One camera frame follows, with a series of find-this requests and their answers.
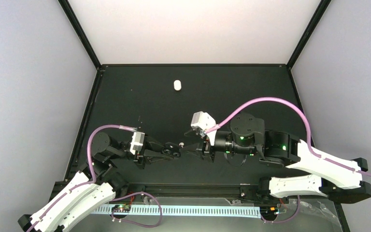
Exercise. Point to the left black frame post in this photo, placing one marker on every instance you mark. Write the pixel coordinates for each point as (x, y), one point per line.
(70, 14)

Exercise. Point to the clear plastic sheet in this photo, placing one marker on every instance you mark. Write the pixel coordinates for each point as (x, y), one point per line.
(316, 214)

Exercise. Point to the black frame post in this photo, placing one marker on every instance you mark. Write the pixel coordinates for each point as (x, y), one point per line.
(70, 14)
(311, 26)

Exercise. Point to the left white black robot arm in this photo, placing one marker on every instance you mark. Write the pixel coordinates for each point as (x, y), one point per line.
(98, 182)

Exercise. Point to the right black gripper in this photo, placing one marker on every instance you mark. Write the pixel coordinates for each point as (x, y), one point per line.
(194, 149)

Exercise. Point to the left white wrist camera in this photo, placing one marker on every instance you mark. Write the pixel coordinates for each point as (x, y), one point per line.
(137, 142)

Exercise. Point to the white slotted cable duct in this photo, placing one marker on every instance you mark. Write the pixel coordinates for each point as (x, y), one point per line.
(189, 210)

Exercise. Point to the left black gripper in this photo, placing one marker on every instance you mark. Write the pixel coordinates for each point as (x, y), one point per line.
(139, 156)

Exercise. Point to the right black frame post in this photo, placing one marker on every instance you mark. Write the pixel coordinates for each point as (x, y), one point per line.
(311, 26)

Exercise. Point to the black front mounting rail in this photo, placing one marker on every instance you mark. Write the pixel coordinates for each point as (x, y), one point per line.
(244, 193)

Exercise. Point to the black earbud charging case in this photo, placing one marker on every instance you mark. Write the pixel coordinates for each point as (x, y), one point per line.
(172, 150)

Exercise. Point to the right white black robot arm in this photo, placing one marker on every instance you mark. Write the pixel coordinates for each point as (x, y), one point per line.
(327, 176)

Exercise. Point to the white capsule object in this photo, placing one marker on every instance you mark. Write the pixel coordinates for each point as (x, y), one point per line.
(177, 85)

